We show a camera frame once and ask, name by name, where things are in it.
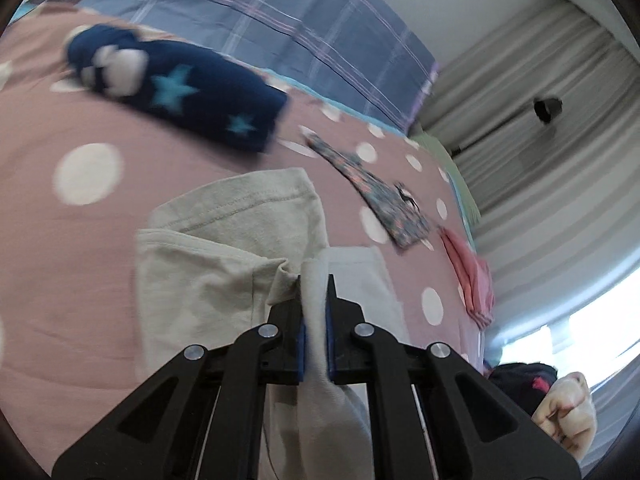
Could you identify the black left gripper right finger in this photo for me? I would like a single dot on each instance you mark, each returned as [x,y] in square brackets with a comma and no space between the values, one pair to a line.
[433,415]

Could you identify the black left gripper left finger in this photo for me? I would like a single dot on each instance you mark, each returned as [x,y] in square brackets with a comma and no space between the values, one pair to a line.
[200,415]

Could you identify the light grey t-shirt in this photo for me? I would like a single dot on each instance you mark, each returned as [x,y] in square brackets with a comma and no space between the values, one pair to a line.
[210,265]

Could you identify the white gloved right hand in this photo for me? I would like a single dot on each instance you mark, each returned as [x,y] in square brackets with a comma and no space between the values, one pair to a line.
[567,415]

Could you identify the pink folded garment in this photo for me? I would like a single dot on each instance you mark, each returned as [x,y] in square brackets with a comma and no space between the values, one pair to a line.
[474,278]

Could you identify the floral patterned small garment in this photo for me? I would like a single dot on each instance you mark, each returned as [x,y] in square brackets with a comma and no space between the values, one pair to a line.
[392,205]

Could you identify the green bed sheet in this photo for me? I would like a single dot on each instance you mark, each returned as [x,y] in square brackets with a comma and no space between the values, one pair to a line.
[439,152]

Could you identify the pink polka dot blanket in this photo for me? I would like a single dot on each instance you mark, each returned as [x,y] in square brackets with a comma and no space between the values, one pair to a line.
[80,174]

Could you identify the grey striped curtain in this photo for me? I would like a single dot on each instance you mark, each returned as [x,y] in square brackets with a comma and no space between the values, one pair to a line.
[559,204]

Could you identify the navy star pattern garment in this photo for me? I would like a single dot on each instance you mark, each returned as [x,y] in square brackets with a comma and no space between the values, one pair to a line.
[191,87]

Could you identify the black floor lamp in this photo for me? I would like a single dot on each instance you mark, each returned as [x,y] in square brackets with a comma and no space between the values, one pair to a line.
[544,108]

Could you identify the blue plaid pillow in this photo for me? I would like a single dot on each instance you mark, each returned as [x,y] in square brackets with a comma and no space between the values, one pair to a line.
[358,54]

